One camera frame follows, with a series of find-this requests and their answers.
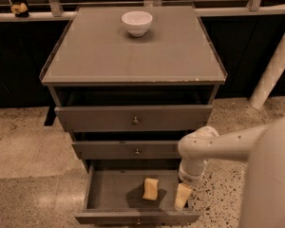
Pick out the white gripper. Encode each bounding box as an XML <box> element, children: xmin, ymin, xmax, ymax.
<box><xmin>174</xmin><ymin>159</ymin><xmax>208</xmax><ymax>211</ymax></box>

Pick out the yellow sponge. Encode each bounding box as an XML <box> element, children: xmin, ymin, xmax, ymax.
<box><xmin>142</xmin><ymin>178</ymin><xmax>159</xmax><ymax>200</ymax></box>

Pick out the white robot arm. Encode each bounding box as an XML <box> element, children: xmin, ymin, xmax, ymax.
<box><xmin>178</xmin><ymin>117</ymin><xmax>285</xmax><ymax>228</ymax></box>

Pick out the grey bottom drawer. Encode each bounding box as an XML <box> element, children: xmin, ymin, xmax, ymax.
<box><xmin>75</xmin><ymin>160</ymin><xmax>200</xmax><ymax>225</ymax></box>

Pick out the grey drawer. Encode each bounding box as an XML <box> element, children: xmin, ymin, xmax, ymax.
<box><xmin>75</xmin><ymin>160</ymin><xmax>200</xmax><ymax>225</ymax></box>
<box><xmin>54</xmin><ymin>90</ymin><xmax>214</xmax><ymax>133</ymax></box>
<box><xmin>72</xmin><ymin>130</ymin><xmax>191</xmax><ymax>160</ymax></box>

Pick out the grey middle drawer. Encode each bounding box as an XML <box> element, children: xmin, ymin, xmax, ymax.
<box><xmin>72</xmin><ymin>130</ymin><xmax>191</xmax><ymax>160</ymax></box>

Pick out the grey top drawer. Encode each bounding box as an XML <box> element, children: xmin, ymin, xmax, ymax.
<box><xmin>54</xmin><ymin>90</ymin><xmax>214</xmax><ymax>133</ymax></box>

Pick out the grey drawer cabinet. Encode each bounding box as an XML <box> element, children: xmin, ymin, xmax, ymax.
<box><xmin>39</xmin><ymin>5</ymin><xmax>228</xmax><ymax>173</ymax></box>

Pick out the white diagonal pole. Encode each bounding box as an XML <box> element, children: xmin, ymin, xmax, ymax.
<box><xmin>249</xmin><ymin>32</ymin><xmax>285</xmax><ymax>109</ymax></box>

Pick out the white ceramic bowl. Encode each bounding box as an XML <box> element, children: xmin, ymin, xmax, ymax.
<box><xmin>122</xmin><ymin>10</ymin><xmax>153</xmax><ymax>37</ymax></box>

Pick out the small yellow black object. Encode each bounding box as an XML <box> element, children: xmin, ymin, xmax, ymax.
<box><xmin>10</xmin><ymin>3</ymin><xmax>29</xmax><ymax>17</ymax></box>

